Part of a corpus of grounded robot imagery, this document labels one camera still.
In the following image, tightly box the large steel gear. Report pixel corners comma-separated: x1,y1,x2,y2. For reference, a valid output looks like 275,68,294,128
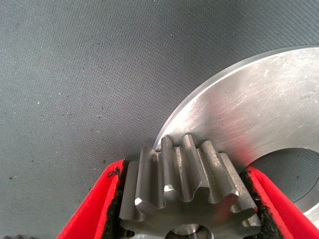
119,134,262,239

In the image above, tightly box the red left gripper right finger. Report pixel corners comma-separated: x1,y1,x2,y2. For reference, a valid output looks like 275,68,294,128
239,164,319,239

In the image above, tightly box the round metal plate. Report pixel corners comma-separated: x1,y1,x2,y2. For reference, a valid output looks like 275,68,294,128
152,46,319,229

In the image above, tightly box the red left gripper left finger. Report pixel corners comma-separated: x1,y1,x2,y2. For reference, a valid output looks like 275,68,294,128
56,158,130,239

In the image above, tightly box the dark grey table cloth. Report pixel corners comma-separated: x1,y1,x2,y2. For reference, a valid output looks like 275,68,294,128
0,0,319,239

